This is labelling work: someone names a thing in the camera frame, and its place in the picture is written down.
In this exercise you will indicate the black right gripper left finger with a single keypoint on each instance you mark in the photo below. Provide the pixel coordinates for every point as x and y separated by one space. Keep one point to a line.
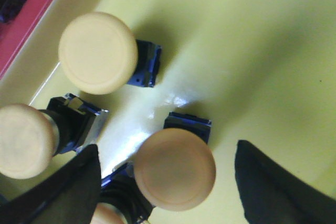
70 195

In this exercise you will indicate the yellow plastic tray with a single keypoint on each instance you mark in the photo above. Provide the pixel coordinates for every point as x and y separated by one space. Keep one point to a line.
260 70

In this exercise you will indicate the yellow push button bottom tray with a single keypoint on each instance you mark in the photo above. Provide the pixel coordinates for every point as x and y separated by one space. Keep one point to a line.
120 199

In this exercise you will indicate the red plastic tray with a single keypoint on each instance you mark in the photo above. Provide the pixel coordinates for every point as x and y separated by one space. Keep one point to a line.
15 33

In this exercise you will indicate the yellow push button left tray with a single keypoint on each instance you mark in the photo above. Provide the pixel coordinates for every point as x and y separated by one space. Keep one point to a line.
30 138

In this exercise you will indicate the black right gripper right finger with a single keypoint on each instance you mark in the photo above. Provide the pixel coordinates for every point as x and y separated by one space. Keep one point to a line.
271 194

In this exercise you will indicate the yellow push button tray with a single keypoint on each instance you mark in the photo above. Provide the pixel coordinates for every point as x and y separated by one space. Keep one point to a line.
99 54
120 199
30 138

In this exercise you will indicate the yellow push button upper tray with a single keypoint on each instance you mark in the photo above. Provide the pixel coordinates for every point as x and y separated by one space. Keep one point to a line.
99 54

